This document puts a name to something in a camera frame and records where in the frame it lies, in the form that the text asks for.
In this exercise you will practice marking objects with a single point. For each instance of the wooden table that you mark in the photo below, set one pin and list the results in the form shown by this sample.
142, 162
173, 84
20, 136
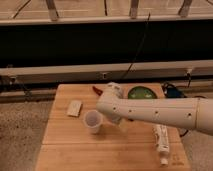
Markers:
131, 146

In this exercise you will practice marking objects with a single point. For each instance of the green bowl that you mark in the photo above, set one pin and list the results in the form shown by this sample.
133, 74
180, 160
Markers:
141, 92

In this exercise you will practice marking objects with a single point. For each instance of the white tube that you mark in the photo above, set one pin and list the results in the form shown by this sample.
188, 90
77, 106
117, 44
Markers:
162, 143

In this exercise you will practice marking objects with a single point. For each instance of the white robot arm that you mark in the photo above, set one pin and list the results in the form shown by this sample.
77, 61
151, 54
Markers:
187, 113

